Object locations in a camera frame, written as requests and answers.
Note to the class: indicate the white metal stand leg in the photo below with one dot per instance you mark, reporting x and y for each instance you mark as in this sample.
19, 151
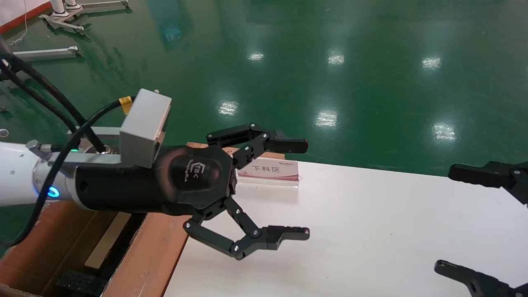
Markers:
49, 53

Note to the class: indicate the white wheeled stand base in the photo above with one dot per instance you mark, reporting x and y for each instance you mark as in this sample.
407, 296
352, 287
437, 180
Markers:
99, 5
62, 18

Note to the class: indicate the small cardboard box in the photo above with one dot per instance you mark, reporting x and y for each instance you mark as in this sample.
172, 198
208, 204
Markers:
107, 241

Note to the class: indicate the silver camera mount bracket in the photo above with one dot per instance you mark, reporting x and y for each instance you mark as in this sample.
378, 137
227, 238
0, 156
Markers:
109, 157

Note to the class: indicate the large cardboard box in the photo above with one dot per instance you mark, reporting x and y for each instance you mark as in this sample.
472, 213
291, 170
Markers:
156, 255

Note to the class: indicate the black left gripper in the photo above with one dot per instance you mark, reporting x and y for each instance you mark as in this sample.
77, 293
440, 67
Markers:
128, 185

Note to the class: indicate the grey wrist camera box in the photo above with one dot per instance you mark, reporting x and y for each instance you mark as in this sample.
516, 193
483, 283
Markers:
144, 123

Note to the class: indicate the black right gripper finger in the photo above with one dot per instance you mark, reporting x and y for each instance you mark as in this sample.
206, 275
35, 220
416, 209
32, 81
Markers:
478, 282
495, 175

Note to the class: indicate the brown wooden board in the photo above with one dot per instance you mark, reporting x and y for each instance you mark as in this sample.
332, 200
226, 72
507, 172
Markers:
198, 145

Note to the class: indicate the clear acrylic sign holder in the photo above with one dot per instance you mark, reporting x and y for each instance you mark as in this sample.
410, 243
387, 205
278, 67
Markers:
276, 175

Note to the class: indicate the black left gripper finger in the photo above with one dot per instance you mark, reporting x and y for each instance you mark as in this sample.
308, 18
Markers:
258, 138
258, 240

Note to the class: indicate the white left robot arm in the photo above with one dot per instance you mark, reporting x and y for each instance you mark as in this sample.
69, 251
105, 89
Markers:
16, 175

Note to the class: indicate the black foam block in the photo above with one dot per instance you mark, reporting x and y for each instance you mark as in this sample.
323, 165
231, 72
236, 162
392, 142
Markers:
80, 284

